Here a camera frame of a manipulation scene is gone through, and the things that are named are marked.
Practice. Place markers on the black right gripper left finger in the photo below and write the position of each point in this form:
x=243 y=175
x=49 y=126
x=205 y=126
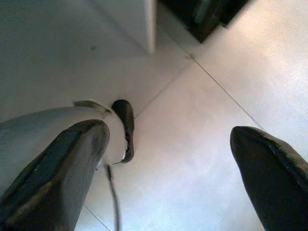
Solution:
x=48 y=183

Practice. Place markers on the robot right leg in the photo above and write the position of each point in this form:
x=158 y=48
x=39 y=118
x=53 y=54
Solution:
x=36 y=120

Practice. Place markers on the black robot right foot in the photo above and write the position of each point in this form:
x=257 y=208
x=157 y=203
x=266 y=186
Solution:
x=125 y=113

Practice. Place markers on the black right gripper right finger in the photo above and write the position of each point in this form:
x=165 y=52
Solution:
x=276 y=183

